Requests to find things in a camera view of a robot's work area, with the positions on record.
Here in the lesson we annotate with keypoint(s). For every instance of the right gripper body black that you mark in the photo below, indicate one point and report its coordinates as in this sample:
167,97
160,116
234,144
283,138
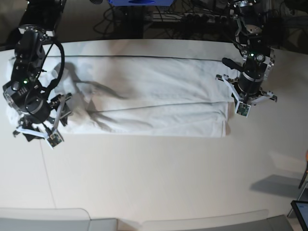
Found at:
36,110

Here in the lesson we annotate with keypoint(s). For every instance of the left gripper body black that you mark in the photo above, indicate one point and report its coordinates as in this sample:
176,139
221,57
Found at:
250,83

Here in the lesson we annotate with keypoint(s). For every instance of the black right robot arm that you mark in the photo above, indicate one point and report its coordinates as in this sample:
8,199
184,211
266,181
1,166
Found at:
24,92

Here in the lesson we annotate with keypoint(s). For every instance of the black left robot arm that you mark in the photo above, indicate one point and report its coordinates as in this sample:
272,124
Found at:
258,57

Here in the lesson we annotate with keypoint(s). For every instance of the black tripod leg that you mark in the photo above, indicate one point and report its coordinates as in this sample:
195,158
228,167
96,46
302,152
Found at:
305,173

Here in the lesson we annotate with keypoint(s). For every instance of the grey chair left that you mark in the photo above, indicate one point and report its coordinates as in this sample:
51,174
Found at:
74,219

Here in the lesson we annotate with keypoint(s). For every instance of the blue box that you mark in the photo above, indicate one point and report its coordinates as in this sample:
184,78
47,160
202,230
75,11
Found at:
141,2

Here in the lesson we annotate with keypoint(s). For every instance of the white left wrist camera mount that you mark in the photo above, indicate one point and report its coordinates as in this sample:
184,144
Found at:
243,103

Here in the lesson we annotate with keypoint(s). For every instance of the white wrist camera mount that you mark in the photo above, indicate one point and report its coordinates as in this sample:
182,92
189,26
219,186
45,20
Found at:
47,131
243,103

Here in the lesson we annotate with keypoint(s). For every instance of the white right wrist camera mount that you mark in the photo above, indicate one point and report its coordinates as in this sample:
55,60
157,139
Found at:
47,131

